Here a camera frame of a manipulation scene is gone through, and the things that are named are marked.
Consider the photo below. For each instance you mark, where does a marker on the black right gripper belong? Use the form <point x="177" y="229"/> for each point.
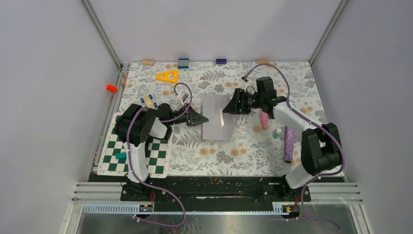
<point x="234" y="107"/>

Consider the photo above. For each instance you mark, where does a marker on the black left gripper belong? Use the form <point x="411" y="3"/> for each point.
<point x="194" y="118"/>

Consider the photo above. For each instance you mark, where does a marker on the tan lined letter paper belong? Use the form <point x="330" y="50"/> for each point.
<point x="222" y="118"/>

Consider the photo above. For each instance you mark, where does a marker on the grey paper envelope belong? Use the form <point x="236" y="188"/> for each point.
<point x="211" y="107"/>

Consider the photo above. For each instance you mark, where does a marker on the small glue stick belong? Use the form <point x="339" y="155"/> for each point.
<point x="276" y="133"/>

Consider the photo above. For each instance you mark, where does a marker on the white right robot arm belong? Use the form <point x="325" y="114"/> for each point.
<point x="320" y="144"/>

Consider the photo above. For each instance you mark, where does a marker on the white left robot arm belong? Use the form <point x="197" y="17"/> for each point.
<point x="138" y="123"/>

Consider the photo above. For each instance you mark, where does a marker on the pink toy microphone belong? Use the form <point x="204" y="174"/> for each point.
<point x="264" y="119"/>

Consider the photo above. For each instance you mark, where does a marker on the floral patterned table mat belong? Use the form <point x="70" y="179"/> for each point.
<point x="252" y="150"/>

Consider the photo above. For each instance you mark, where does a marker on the green white chessboard mat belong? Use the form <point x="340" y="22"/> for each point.
<point x="156" y="153"/>

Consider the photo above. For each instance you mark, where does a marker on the dark purple building brick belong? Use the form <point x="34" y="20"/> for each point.
<point x="220" y="61"/>

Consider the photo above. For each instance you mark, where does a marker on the yellow triangle toy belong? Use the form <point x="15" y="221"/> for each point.
<point x="169" y="76"/>

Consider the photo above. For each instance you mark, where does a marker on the wooden toy car blue wheels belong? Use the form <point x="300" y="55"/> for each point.
<point x="148" y="101"/>

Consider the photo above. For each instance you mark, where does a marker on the right wooden cylinder block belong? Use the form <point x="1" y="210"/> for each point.
<point x="262" y="61"/>

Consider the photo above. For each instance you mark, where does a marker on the wooden cylinder block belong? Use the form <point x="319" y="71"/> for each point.
<point x="262" y="61"/>
<point x="147" y="62"/>

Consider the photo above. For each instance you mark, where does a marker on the blue building brick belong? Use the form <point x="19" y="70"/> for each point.
<point x="183" y="63"/>

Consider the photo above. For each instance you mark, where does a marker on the purple glitter microphone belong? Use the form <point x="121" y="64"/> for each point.
<point x="288" y="150"/>

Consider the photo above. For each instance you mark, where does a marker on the left wooden cylinder block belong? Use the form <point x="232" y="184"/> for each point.
<point x="147" y="62"/>

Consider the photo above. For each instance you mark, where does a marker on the teal small block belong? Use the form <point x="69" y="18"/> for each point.
<point x="121" y="155"/>

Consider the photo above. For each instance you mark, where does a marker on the orange plastic cap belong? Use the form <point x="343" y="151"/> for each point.
<point x="111" y="88"/>

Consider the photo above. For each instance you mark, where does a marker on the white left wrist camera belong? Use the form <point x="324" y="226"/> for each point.
<point x="183" y="96"/>

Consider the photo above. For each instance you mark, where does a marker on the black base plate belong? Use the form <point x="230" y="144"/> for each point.
<point x="212" y="192"/>

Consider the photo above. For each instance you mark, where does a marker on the white slotted cable duct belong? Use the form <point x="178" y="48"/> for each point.
<point x="156" y="209"/>

